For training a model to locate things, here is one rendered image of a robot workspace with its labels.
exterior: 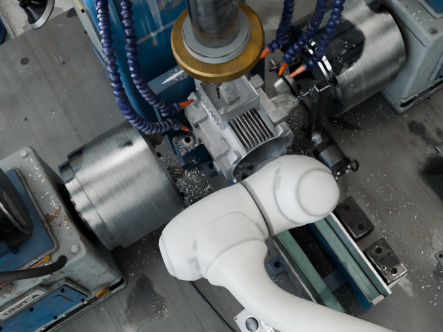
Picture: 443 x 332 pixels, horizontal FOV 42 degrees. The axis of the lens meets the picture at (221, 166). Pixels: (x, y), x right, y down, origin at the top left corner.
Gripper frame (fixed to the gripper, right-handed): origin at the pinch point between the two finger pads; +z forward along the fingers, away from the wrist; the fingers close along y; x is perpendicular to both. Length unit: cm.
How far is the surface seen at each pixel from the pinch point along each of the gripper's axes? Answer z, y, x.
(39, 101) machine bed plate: 57, 34, -39
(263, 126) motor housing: 3.3, -8.5, -5.9
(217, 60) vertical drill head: -14.3, -2.9, -23.6
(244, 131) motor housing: 5.2, -4.8, -6.9
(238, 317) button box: -7.7, 18.3, 23.7
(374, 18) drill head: 1.3, -42.4, -14.1
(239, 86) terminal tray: 7.9, -9.4, -16.0
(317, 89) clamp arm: -11.6, -18.2, -8.9
